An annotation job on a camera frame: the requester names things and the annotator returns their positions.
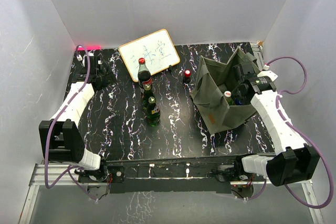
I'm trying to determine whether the purple cable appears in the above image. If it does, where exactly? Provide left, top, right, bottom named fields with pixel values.
left=246, top=56, right=334, bottom=209
left=44, top=45, right=100, bottom=200

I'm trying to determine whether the green perrier bottle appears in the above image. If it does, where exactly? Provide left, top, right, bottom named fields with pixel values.
left=143, top=83, right=155, bottom=109

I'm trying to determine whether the green canvas bag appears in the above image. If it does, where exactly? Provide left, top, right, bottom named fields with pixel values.
left=190, top=48, right=260, bottom=134

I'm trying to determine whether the green glass bottle red label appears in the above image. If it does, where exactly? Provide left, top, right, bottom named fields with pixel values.
left=146, top=96, right=161, bottom=126

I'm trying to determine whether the blue bottle white cap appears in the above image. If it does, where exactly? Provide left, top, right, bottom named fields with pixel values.
left=234, top=99, right=243, bottom=105

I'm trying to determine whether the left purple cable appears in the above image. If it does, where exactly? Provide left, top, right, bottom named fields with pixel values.
left=44, top=45, right=100, bottom=200

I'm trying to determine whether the red emergency stop button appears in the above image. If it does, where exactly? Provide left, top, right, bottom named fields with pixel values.
left=183, top=69, right=191, bottom=84

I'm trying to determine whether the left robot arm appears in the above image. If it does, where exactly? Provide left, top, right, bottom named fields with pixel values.
left=39, top=52, right=117, bottom=182

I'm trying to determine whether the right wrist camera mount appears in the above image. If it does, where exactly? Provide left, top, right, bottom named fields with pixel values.
left=257, top=64, right=278, bottom=81

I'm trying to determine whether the aluminium frame rail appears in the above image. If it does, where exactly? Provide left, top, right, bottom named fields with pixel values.
left=18, top=163, right=326, bottom=224

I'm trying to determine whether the white cap green tea bottle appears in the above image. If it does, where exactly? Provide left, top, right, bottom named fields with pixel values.
left=223, top=90, right=234, bottom=105

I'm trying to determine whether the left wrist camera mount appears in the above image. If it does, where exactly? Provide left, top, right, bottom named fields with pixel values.
left=76, top=52, right=95, bottom=68

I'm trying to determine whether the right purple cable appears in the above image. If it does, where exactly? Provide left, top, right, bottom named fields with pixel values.
left=246, top=56, right=334, bottom=209

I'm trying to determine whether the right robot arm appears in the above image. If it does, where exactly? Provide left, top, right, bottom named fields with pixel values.
left=224, top=62, right=320, bottom=186

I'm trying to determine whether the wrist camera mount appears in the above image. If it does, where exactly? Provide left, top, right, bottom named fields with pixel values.
left=257, top=64, right=278, bottom=81
left=76, top=52, right=95, bottom=68

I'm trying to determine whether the yellow framed whiteboard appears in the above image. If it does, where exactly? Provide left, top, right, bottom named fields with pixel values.
left=119, top=29, right=180, bottom=82

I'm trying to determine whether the coca-cola glass bottle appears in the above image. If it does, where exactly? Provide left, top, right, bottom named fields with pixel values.
left=138, top=58, right=152, bottom=93

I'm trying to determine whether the black front table rail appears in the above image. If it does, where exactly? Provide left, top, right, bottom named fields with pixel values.
left=76, top=155, right=297, bottom=195

